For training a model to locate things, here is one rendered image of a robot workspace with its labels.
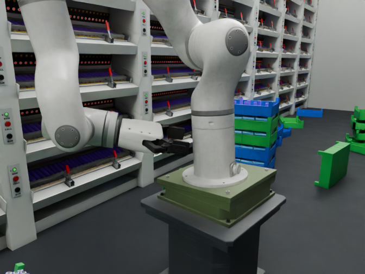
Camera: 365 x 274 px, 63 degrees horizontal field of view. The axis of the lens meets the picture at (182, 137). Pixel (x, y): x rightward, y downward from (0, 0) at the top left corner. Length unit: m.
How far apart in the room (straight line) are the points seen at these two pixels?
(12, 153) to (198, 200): 0.70
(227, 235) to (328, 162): 1.14
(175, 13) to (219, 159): 0.38
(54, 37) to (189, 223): 0.52
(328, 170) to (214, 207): 1.11
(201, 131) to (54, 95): 0.38
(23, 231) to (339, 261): 1.15
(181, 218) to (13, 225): 0.70
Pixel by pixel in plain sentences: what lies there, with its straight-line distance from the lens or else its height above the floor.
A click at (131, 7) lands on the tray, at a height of 0.92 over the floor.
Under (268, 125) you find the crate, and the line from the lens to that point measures 1.61.
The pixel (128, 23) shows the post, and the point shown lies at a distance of 1.60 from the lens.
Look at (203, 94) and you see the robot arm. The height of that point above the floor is 0.59.
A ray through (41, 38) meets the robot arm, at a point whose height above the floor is 0.72.
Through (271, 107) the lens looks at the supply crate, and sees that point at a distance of 1.59.
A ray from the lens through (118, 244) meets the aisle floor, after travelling 1.24.
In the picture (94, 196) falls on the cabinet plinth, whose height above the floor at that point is 0.05.
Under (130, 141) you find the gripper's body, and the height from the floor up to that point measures 0.51.
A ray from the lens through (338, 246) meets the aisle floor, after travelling 1.35.
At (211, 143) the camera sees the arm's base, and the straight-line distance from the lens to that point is 0.80.
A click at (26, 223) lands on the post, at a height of 0.08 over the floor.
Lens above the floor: 0.68
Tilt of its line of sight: 14 degrees down
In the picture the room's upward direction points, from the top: straight up
